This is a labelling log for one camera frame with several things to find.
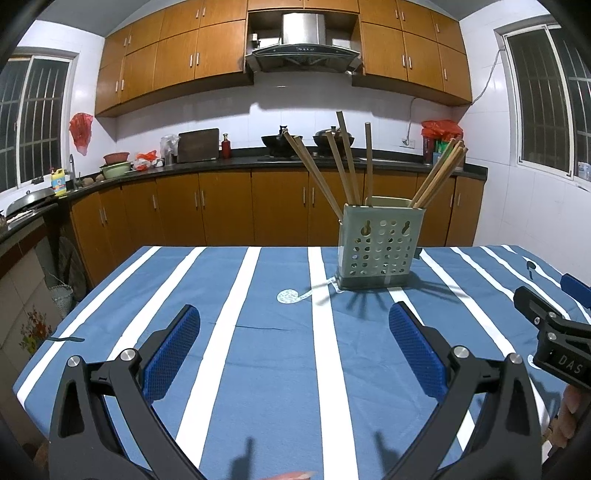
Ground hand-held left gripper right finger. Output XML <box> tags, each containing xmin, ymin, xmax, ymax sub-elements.
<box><xmin>383</xmin><ymin>302</ymin><xmax>541</xmax><ymax>480</ymax></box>

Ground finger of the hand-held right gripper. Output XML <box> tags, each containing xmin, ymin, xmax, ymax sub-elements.
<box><xmin>513</xmin><ymin>286</ymin><xmax>561</xmax><ymax>328</ymax></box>
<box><xmin>561</xmin><ymin>273</ymin><xmax>591</xmax><ymax>311</ymax></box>

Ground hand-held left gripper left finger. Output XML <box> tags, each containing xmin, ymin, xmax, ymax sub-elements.
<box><xmin>48</xmin><ymin>305</ymin><xmax>204</xmax><ymax>480</ymax></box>

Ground green perforated utensil holder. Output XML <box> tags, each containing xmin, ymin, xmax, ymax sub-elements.
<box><xmin>335</xmin><ymin>196</ymin><xmax>426</xmax><ymax>291</ymax></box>

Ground wooden chopstick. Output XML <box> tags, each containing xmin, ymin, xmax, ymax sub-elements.
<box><xmin>412</xmin><ymin>140</ymin><xmax>462</xmax><ymax>208</ymax></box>
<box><xmin>365</xmin><ymin>122</ymin><xmax>374</xmax><ymax>205</ymax></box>
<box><xmin>419</xmin><ymin>148</ymin><xmax>469</xmax><ymax>210</ymax></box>
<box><xmin>336</xmin><ymin>111</ymin><xmax>362</xmax><ymax>205</ymax></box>
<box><xmin>283</xmin><ymin>131</ymin><xmax>345</xmax><ymax>222</ymax></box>
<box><xmin>325</xmin><ymin>130</ymin><xmax>352</xmax><ymax>206</ymax></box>
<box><xmin>291</xmin><ymin>136</ymin><xmax>345</xmax><ymax>221</ymax></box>
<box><xmin>409</xmin><ymin>137</ymin><xmax>459</xmax><ymax>208</ymax></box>
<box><xmin>414</xmin><ymin>142</ymin><xmax>465</xmax><ymax>209</ymax></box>
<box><xmin>416</xmin><ymin>145</ymin><xmax>468</xmax><ymax>209</ymax></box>

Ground person's right hand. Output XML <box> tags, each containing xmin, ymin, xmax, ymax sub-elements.
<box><xmin>553</xmin><ymin>384</ymin><xmax>584</xmax><ymax>452</ymax></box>

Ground blue white striped tablecloth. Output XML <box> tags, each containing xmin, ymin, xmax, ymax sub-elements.
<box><xmin>13</xmin><ymin>244</ymin><xmax>591</xmax><ymax>480</ymax></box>

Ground woven basket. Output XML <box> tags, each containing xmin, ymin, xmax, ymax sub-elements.
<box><xmin>48</xmin><ymin>284</ymin><xmax>75</xmax><ymax>319</ymax></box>

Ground wooden lower cabinets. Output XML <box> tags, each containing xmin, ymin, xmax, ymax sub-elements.
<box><xmin>69</xmin><ymin>167</ymin><xmax>485</xmax><ymax>289</ymax></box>

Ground wooden cabinets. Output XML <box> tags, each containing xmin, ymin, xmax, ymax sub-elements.
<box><xmin>95</xmin><ymin>0</ymin><xmax>474</xmax><ymax>118</ymax></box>
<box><xmin>69</xmin><ymin>167</ymin><xmax>485</xmax><ymax>289</ymax></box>

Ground barred window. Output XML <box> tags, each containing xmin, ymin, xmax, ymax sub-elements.
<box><xmin>494</xmin><ymin>25</ymin><xmax>591</xmax><ymax>181</ymax></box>
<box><xmin>0</xmin><ymin>55</ymin><xmax>79</xmax><ymax>192</ymax></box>

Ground black kitchen countertop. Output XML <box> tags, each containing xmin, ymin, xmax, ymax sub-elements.
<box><xmin>0</xmin><ymin>147</ymin><xmax>489</xmax><ymax>245</ymax></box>

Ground green plastic basin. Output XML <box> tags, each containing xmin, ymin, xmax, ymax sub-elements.
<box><xmin>99</xmin><ymin>162</ymin><xmax>132</xmax><ymax>180</ymax></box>

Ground red and white plastic bag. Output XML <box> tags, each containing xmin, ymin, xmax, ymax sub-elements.
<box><xmin>134</xmin><ymin>151</ymin><xmax>164</xmax><ymax>171</ymax></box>

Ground clear plastic bag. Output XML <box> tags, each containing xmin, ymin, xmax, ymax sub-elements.
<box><xmin>160</xmin><ymin>134</ymin><xmax>180</xmax><ymax>166</ymax></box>

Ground metal wok lid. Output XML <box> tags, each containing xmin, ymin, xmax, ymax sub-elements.
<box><xmin>4</xmin><ymin>187</ymin><xmax>58</xmax><ymax>215</ymax></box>

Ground dark wooden cutting board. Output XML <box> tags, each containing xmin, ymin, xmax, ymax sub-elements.
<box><xmin>178</xmin><ymin>128</ymin><xmax>221</xmax><ymax>163</ymax></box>

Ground black wok with lid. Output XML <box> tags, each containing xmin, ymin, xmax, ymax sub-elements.
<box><xmin>313</xmin><ymin>124</ymin><xmax>357</xmax><ymax>149</ymax></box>

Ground hanging red plastic bag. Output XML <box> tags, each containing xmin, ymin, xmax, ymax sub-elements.
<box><xmin>69</xmin><ymin>113</ymin><xmax>94</xmax><ymax>158</ymax></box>

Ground wooden upper cabinets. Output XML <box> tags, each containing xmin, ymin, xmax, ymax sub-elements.
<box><xmin>95</xmin><ymin>0</ymin><xmax>474</xmax><ymax>118</ymax></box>

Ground steel range hood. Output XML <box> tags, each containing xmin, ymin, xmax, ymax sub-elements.
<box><xmin>244</xmin><ymin>13</ymin><xmax>363</xmax><ymax>75</ymax></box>

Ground thin wall wire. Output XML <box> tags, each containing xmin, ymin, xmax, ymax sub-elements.
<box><xmin>471</xmin><ymin>46</ymin><xmax>504</xmax><ymax>104</ymax></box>

